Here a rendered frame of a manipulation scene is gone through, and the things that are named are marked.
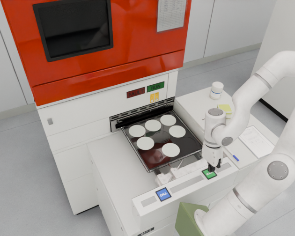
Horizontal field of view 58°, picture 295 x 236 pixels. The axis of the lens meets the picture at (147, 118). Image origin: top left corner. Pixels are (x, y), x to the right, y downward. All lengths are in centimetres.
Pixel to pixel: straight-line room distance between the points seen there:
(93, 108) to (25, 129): 167
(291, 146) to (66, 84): 98
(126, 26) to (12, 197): 183
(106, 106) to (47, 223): 120
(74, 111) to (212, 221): 87
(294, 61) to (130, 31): 69
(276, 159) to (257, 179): 10
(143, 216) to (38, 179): 156
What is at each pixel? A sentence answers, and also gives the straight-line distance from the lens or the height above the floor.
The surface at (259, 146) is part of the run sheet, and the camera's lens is 156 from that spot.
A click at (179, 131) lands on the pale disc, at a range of 161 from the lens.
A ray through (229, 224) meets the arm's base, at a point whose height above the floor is 107.
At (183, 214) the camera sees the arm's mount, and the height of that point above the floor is 101.
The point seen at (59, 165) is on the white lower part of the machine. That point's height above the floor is 70.
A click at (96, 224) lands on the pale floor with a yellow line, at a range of 228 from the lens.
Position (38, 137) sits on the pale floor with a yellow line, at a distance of 296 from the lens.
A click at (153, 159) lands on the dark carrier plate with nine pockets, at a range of 146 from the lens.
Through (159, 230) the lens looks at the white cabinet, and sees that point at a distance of 145.
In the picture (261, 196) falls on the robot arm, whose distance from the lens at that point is 108.
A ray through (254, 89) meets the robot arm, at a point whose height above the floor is 142.
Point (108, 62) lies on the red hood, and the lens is 130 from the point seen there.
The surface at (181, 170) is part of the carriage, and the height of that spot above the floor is 88.
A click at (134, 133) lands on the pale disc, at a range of 158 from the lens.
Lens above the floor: 205
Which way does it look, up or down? 43 degrees down
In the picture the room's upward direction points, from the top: 2 degrees clockwise
